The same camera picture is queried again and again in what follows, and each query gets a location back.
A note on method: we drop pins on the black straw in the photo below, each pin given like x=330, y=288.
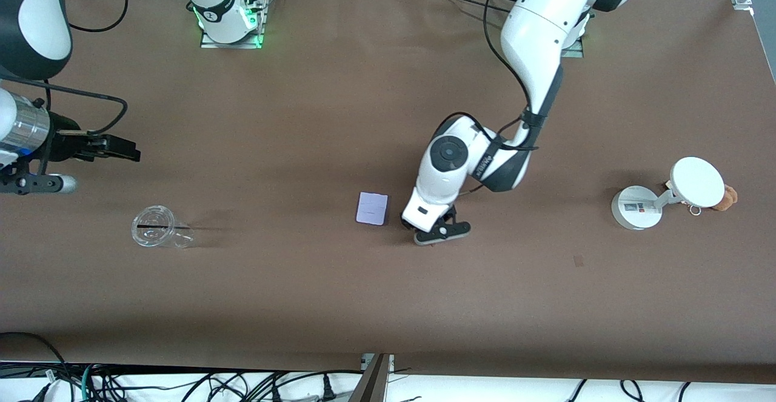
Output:
x=154, y=227

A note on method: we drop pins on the metal frame post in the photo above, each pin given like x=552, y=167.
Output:
x=373, y=384

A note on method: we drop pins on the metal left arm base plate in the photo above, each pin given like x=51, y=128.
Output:
x=573, y=50

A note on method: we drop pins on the brown table cover sheet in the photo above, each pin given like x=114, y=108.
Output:
x=388, y=299

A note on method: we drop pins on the clear plastic cup with lid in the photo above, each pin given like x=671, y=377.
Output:
x=151, y=238

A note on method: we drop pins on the black power plug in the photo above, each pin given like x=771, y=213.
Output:
x=328, y=390

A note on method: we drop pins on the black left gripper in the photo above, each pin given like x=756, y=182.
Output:
x=405, y=224

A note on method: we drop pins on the small white card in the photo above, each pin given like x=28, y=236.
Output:
x=371, y=208

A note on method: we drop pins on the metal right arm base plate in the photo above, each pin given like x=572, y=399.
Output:
x=209, y=44

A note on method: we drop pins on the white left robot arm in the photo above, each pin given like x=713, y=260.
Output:
x=539, y=26

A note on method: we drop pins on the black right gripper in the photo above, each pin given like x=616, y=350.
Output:
x=62, y=145

